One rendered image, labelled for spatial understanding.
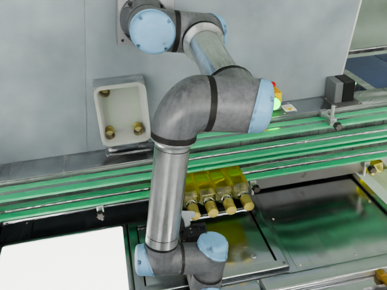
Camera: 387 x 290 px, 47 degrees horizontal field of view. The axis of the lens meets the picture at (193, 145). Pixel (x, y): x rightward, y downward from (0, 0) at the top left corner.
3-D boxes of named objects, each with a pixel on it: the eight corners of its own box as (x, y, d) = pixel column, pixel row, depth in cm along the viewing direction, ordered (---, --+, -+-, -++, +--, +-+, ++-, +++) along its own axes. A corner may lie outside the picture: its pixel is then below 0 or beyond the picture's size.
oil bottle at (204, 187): (188, 174, 164) (200, 209, 146) (186, 161, 162) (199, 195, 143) (203, 172, 165) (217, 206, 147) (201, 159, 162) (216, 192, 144)
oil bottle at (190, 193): (172, 176, 163) (182, 212, 145) (170, 164, 161) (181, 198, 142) (187, 174, 164) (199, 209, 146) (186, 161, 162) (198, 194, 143)
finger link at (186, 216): (192, 205, 139) (198, 228, 132) (173, 208, 138) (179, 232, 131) (192, 198, 137) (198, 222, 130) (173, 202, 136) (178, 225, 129)
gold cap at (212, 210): (205, 210, 144) (208, 218, 140) (204, 201, 142) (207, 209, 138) (215, 208, 144) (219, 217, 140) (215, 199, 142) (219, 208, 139)
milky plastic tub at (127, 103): (102, 136, 164) (102, 148, 156) (91, 79, 153) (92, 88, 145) (148, 130, 166) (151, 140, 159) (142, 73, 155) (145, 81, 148)
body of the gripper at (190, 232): (205, 239, 134) (215, 267, 124) (177, 244, 133) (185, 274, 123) (204, 219, 131) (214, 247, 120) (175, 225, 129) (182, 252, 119)
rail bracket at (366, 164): (348, 166, 179) (366, 183, 167) (350, 151, 175) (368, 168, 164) (357, 164, 179) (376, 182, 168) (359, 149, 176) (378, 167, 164)
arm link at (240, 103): (171, 3, 127) (215, 90, 83) (221, 8, 131) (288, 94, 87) (166, 43, 134) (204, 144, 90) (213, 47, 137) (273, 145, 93)
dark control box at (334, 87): (323, 95, 175) (334, 103, 168) (325, 76, 171) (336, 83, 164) (343, 92, 177) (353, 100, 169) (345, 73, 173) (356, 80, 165)
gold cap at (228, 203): (223, 208, 145) (226, 216, 141) (222, 199, 143) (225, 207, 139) (233, 205, 145) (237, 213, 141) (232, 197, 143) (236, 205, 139)
